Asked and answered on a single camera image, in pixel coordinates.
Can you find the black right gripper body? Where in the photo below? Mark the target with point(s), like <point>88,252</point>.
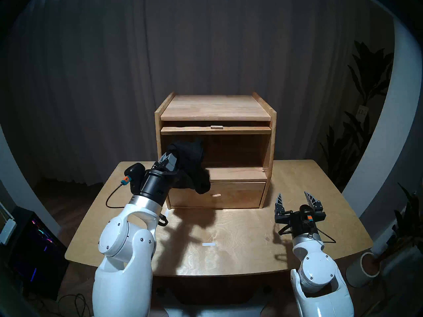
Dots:
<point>303,230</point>

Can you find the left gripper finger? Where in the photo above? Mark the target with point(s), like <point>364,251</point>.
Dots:
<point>164,161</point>
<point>173,162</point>

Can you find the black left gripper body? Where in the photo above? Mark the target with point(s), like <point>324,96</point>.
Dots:
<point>157,187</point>

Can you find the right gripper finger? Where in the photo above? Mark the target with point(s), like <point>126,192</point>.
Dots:
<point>314,204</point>
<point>280,204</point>

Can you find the black shirt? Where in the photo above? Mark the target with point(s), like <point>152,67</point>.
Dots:
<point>191,167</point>

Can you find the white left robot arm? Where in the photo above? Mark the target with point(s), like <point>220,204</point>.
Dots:
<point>122,270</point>

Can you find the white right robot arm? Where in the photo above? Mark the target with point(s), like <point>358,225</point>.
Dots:
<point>319,280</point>

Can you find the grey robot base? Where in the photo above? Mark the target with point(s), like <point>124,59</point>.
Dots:
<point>214,311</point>

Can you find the wooden cabinet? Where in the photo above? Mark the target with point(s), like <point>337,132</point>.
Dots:
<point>214,108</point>

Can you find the white round plant pot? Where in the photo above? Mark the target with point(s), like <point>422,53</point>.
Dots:
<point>358,273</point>

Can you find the small dark potted plant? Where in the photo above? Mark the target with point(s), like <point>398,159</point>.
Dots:
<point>406,220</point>

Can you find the white plant tag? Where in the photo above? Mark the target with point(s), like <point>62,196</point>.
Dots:
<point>362,111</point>

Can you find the grey pleated curtain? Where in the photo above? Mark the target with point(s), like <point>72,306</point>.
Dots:
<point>198,39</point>

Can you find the black computer tower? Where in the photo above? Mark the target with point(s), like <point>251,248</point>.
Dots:
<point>36,253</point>

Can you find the tall dark leafy plant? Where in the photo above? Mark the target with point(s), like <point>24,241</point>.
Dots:
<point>370,75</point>

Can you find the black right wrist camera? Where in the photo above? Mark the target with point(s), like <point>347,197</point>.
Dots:
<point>306,213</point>

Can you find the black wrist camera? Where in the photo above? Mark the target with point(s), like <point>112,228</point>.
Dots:
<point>306,213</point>
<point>134,177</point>

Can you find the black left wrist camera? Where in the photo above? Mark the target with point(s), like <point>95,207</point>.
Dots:
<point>134,177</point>

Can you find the white wall device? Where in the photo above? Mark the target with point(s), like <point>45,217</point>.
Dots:
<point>7,232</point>

